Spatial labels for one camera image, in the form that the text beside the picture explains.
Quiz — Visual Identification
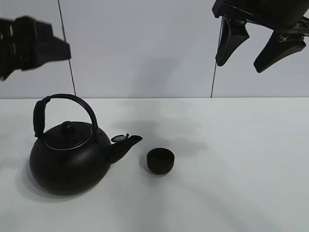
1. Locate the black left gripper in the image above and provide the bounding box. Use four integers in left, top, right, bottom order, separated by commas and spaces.
0, 16, 71, 81

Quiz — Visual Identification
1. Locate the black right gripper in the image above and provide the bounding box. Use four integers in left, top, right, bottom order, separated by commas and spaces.
212, 0, 309, 73

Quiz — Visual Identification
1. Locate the black round teapot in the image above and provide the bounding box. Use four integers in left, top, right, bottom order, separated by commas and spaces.
29, 94, 142, 196

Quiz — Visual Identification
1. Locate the small black teacup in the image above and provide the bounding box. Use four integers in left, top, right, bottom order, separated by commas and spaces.
146, 147, 175, 175

